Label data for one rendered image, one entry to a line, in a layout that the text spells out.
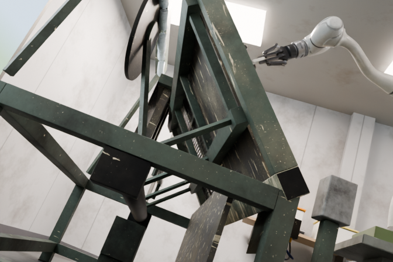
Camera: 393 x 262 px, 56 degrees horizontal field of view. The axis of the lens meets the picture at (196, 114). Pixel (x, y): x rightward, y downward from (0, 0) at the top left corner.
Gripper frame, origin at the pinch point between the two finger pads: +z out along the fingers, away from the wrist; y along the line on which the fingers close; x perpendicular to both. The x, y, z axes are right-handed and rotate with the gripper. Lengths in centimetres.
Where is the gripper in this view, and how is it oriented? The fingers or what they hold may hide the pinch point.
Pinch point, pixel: (258, 61)
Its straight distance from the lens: 192.0
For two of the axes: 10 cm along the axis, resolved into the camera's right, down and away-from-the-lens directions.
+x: -1.1, 3.5, 9.3
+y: 3.4, 8.9, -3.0
